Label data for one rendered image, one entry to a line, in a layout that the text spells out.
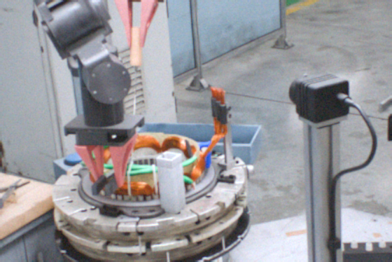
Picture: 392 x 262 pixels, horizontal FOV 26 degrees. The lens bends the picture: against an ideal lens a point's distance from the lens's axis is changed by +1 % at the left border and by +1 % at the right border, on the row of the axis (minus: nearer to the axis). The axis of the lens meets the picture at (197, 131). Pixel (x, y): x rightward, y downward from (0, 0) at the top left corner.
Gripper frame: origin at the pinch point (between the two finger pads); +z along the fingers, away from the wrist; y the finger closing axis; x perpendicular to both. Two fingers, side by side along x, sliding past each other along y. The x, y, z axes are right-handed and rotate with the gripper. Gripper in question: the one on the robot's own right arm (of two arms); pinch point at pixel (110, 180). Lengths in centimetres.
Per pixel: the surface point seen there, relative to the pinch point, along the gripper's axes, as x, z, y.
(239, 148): 39.6, 9.0, 10.7
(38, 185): 19.0, 9.5, -21.3
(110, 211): 3.2, 6.6, -1.8
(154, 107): 269, 73, -82
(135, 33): 15.6, -18.4, 0.3
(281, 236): 58, 36, 15
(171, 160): 4.8, -1.6, 8.1
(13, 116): 223, 64, -133
